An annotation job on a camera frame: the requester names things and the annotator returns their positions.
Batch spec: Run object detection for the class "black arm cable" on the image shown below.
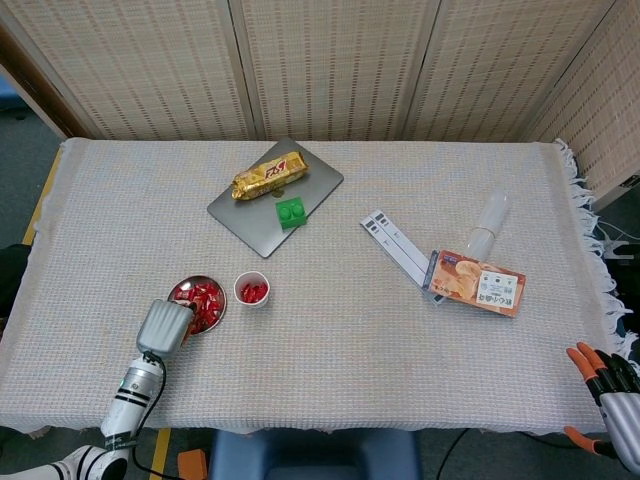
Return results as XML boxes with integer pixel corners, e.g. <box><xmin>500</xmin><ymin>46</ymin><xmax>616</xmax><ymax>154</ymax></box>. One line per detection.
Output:
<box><xmin>130</xmin><ymin>351</ymin><xmax>174</xmax><ymax>480</ymax></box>

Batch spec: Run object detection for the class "green toy brick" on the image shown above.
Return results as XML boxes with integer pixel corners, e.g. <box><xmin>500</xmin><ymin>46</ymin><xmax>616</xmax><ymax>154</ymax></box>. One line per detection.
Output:
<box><xmin>274</xmin><ymin>197</ymin><xmax>308</xmax><ymax>230</ymax></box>

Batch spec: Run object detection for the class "white clamp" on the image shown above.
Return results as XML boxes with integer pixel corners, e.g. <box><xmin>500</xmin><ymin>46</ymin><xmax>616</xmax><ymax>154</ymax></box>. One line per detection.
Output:
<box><xmin>599</xmin><ymin>237</ymin><xmax>632</xmax><ymax>260</ymax></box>

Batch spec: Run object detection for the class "gold snack pack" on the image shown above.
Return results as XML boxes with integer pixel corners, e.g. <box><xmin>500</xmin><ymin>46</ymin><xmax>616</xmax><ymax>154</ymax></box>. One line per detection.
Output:
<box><xmin>229</xmin><ymin>151</ymin><xmax>310</xmax><ymax>201</ymax></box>

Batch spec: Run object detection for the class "white paper cup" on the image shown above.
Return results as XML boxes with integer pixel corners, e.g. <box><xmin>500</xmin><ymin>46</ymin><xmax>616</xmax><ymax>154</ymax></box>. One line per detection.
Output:
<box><xmin>233</xmin><ymin>270</ymin><xmax>272</xmax><ymax>310</ymax></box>

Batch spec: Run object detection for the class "grey laptop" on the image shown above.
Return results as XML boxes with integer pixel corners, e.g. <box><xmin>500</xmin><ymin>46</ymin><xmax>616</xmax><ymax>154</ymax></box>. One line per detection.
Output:
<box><xmin>206</xmin><ymin>137</ymin><xmax>345</xmax><ymax>260</ymax></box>

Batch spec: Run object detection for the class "beige woven tablecloth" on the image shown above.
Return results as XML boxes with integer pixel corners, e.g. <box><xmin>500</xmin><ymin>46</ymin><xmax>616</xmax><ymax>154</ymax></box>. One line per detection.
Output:
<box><xmin>0</xmin><ymin>137</ymin><xmax>639</xmax><ymax>436</ymax></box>

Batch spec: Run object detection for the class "blue orange cookie box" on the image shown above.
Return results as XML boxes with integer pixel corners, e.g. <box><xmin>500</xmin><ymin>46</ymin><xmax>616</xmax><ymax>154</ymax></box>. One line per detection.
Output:
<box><xmin>421</xmin><ymin>248</ymin><xmax>527</xmax><ymax>319</ymax></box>

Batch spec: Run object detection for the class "long white paper box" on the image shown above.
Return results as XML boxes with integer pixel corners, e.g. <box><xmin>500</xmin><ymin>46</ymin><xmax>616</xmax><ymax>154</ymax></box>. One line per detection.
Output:
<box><xmin>358</xmin><ymin>217</ymin><xmax>444</xmax><ymax>305</ymax></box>
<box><xmin>369</xmin><ymin>209</ymin><xmax>434</xmax><ymax>274</ymax></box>

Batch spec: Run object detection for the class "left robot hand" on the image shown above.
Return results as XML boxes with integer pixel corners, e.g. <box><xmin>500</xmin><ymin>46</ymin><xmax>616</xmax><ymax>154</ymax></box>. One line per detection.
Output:
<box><xmin>135</xmin><ymin>298</ymin><xmax>200</xmax><ymax>359</ymax></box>

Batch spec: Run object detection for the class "round metal plate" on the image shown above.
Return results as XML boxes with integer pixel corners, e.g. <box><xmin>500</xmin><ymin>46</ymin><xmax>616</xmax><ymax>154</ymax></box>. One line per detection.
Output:
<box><xmin>166</xmin><ymin>274</ymin><xmax>228</xmax><ymax>337</ymax></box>

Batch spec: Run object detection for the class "blue background panel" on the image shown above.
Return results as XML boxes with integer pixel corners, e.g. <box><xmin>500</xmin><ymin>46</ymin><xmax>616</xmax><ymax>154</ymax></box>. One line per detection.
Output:
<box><xmin>0</xmin><ymin>74</ymin><xmax>22</xmax><ymax>112</ymax></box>

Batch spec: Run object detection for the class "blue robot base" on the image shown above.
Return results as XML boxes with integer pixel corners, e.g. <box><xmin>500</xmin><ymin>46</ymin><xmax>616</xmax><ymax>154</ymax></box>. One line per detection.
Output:
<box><xmin>208</xmin><ymin>428</ymin><xmax>422</xmax><ymax>480</ymax></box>

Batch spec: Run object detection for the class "woven folding screen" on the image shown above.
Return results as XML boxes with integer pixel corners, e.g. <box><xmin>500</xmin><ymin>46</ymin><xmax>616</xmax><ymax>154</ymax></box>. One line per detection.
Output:
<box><xmin>0</xmin><ymin>0</ymin><xmax>640</xmax><ymax>201</ymax></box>

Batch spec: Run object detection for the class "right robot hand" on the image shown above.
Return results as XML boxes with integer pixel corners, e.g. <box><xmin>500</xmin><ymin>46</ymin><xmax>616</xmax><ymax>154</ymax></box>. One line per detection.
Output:
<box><xmin>563</xmin><ymin>341</ymin><xmax>640</xmax><ymax>474</ymax></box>

